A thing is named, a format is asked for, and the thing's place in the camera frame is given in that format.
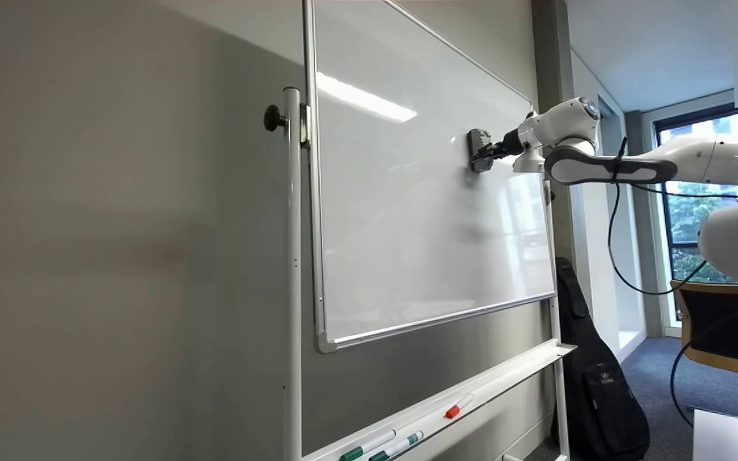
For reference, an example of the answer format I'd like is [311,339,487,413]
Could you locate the grey whiteboard eraser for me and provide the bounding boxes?
[464,126,496,176]

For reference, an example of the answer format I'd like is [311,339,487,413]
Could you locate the black cable with metal connector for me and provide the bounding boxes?
[604,135,712,428]

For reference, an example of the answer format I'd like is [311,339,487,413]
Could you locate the red capped marker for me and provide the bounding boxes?
[440,392,478,422]

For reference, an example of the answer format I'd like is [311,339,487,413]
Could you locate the white table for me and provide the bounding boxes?
[690,408,738,461]

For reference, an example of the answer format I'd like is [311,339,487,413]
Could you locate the large whiteboard panel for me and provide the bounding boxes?
[300,0,558,356]

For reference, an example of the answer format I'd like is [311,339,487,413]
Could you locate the black framed window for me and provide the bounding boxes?
[651,99,738,290]

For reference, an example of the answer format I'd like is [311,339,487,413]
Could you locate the green capped marker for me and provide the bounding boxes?
[367,429,426,461]
[338,428,399,461]

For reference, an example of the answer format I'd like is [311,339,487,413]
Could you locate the black soft bag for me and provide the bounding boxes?
[554,254,653,461]

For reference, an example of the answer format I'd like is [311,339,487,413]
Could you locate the wooden chair with black back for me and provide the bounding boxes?
[668,280,738,422]

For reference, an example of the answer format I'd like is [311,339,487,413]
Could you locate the white marker tray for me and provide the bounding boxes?
[300,339,581,461]

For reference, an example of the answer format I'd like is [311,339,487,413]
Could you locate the black stand knob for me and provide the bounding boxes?
[262,103,289,135]

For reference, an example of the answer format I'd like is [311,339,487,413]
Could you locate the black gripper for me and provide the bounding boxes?
[473,129,527,168]

